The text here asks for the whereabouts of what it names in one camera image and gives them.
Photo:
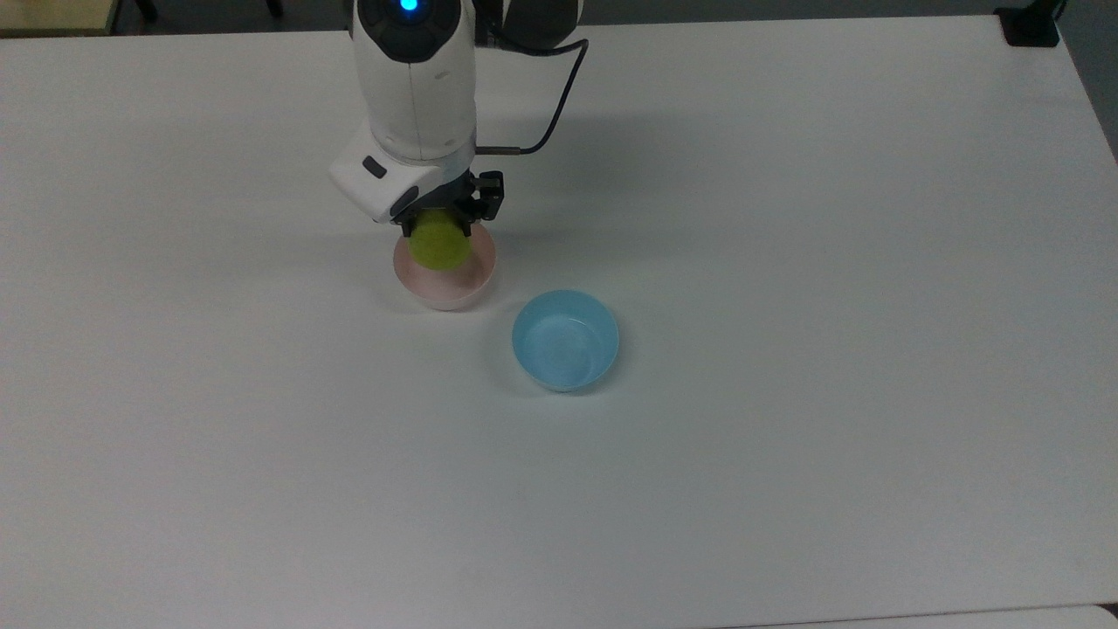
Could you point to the blue plastic bowl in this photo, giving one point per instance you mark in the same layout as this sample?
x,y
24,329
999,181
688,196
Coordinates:
x,y
565,342

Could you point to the green ball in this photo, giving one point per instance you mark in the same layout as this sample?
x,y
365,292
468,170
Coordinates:
x,y
439,243

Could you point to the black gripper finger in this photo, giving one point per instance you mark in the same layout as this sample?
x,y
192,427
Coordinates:
x,y
407,224
489,196

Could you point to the wooden desk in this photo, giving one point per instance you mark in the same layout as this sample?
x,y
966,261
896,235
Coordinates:
x,y
52,16

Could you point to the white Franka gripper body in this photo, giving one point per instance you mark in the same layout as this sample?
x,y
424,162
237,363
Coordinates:
x,y
384,179

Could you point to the pink plastic bowl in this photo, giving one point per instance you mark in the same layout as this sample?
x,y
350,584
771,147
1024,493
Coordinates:
x,y
450,284

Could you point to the black table clamp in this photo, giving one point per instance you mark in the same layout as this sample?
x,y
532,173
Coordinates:
x,y
1031,24

